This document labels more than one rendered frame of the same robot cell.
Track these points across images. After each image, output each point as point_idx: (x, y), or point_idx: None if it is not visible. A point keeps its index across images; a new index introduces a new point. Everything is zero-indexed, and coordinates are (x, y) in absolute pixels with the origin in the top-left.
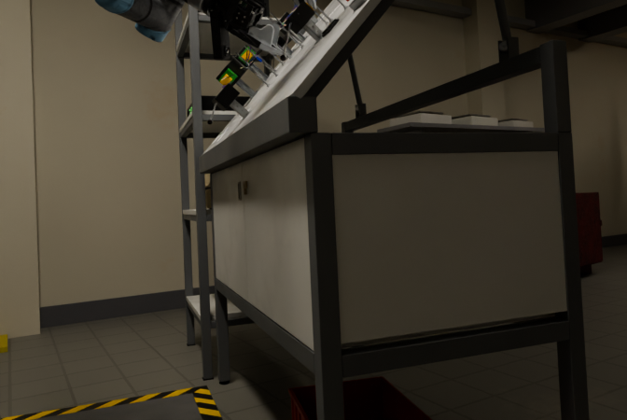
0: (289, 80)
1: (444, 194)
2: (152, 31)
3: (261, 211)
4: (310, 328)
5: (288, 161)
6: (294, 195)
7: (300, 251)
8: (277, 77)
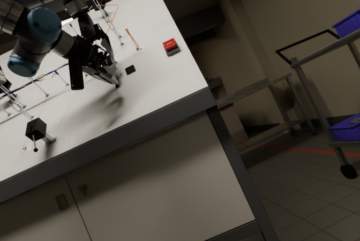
0: (143, 95)
1: None
2: (36, 65)
3: (132, 189)
4: (246, 209)
5: (183, 133)
6: (199, 148)
7: (219, 175)
8: (41, 115)
